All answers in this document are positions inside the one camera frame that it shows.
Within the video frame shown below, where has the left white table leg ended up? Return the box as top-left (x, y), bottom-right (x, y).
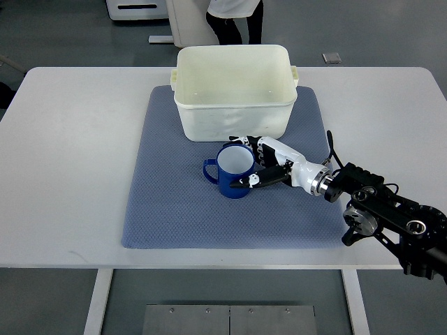
top-left (83, 269), bottom-right (113, 335)

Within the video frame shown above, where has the person in white shirt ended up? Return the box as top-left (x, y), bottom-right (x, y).
top-left (205, 0), bottom-right (264, 45)

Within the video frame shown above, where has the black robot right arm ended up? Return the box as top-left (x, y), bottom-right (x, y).
top-left (312, 163), bottom-right (446, 280)

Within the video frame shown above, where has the right white table leg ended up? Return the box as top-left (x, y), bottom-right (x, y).
top-left (342, 269), bottom-right (370, 335)

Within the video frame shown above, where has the white plastic storage box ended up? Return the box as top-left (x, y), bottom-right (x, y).
top-left (170, 45), bottom-right (299, 142)

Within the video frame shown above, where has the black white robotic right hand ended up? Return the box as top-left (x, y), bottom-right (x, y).
top-left (224, 136), bottom-right (332, 196)

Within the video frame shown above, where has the white table leg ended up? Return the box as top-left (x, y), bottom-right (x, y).
top-left (342, 269), bottom-right (370, 335)
top-left (83, 269), bottom-right (113, 335)

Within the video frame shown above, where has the blue textured mat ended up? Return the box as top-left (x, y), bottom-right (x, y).
top-left (122, 86), bottom-right (346, 249)

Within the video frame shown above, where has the blue mug white inside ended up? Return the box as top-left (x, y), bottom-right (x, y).
top-left (203, 144), bottom-right (255, 199)

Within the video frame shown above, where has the grey floor plate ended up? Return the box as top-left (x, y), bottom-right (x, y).
top-left (322, 52), bottom-right (342, 64)

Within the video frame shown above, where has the white pillar with base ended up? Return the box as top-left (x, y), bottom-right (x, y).
top-left (148, 0), bottom-right (219, 48)

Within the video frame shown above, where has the white cabinet with slot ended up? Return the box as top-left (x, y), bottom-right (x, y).
top-left (105, 0), bottom-right (168, 21)

